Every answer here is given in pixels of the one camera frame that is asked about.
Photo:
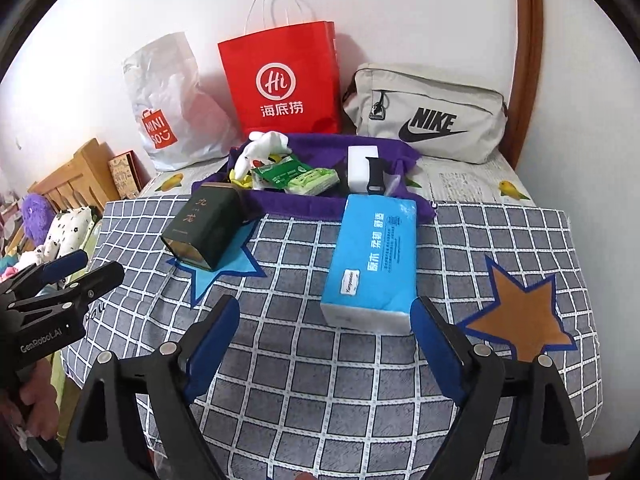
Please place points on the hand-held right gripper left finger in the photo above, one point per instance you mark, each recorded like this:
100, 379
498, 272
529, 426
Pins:
212, 345

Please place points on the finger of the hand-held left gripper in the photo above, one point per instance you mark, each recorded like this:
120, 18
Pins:
95, 282
65, 265

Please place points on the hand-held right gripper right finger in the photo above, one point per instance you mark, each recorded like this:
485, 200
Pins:
440, 350

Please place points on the purple cloth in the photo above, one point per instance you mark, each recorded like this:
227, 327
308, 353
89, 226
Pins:
310, 207

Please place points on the dark green packet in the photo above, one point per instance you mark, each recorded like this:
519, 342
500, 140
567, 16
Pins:
275, 175

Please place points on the light green tissue pack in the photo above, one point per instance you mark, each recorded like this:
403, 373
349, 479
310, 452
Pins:
315, 182

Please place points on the white sock with green trim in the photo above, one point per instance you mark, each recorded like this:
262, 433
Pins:
270, 142

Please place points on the person's left hand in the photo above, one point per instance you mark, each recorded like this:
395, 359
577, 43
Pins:
37, 405

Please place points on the polka dot pillow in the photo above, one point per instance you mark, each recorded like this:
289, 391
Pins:
70, 232

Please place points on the white plush toy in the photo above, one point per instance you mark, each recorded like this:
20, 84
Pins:
32, 257

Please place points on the purple plush toy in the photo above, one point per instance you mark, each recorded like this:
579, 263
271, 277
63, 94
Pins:
37, 217

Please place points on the light wooden headboard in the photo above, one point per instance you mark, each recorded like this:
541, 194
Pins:
80, 175

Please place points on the grey checked blanket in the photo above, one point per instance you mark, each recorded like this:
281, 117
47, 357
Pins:
310, 385

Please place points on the patterned book box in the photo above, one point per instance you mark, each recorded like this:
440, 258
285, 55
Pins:
124, 175

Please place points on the blue tissue pack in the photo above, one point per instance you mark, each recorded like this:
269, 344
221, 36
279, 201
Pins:
375, 260

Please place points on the dark green tin box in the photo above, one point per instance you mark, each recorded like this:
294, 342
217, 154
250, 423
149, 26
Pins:
205, 225

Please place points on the fruit printed bedsheet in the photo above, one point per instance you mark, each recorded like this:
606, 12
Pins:
465, 182

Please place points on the white plastic shopping bag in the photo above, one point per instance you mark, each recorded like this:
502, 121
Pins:
170, 110

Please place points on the grey waist bag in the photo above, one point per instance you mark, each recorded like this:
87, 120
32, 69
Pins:
425, 110

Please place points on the red paper bag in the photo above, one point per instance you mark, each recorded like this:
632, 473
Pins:
285, 80

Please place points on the brown wooden door frame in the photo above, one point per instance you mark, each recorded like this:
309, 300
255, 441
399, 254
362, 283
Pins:
530, 60

